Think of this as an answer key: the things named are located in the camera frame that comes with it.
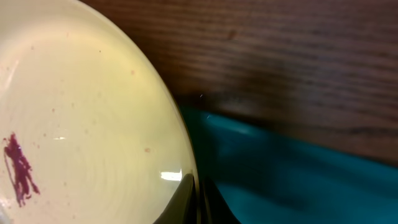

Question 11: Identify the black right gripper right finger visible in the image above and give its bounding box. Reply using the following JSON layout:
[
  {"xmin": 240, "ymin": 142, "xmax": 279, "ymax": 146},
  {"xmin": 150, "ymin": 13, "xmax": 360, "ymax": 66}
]
[{"xmin": 200, "ymin": 177, "xmax": 241, "ymax": 224}]

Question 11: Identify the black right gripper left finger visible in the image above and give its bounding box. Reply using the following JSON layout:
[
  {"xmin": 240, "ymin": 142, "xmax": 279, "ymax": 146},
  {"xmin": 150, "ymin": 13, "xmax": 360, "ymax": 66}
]
[{"xmin": 154, "ymin": 174, "xmax": 197, "ymax": 224}]

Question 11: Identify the yellow-green plate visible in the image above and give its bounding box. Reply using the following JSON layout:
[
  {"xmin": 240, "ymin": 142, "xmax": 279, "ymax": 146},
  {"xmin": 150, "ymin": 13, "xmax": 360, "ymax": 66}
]
[{"xmin": 1, "ymin": 0, "xmax": 198, "ymax": 223}]

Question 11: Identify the blue plastic serving tray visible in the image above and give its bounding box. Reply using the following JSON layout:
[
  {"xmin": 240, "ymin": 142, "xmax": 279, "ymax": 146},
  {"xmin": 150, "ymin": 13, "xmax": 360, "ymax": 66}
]
[{"xmin": 181, "ymin": 107, "xmax": 397, "ymax": 224}]

